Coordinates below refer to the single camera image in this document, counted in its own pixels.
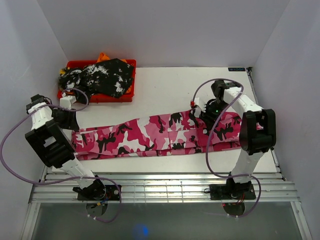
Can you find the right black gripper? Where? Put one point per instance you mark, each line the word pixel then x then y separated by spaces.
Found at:
pixel 208 119

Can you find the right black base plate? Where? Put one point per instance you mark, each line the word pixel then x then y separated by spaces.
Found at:
pixel 224 192

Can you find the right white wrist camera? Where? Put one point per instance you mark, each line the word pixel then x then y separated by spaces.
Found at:
pixel 198 103

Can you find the red plastic tray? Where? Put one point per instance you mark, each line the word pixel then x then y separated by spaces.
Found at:
pixel 100 98

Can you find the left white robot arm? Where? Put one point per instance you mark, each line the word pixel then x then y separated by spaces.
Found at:
pixel 50 138

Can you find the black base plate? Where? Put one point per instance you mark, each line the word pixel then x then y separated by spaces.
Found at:
pixel 112 194
pixel 224 192

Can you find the pink camouflage trousers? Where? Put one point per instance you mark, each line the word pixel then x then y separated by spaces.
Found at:
pixel 180 133

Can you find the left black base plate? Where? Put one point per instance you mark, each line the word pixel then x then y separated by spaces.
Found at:
pixel 112 194

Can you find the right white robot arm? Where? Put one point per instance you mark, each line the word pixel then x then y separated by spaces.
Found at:
pixel 257 136

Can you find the small blue table label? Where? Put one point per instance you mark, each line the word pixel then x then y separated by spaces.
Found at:
pixel 236 69

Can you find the aluminium frame rail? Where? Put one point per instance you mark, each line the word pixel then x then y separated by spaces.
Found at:
pixel 162 188

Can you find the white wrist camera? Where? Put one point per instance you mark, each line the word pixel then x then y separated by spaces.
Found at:
pixel 198 103
pixel 66 101

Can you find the black white camouflage trousers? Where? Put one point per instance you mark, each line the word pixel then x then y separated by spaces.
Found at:
pixel 100 78

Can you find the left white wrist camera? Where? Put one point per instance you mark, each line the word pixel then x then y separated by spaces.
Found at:
pixel 66 101

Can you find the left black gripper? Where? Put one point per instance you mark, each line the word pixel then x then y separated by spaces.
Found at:
pixel 71 123

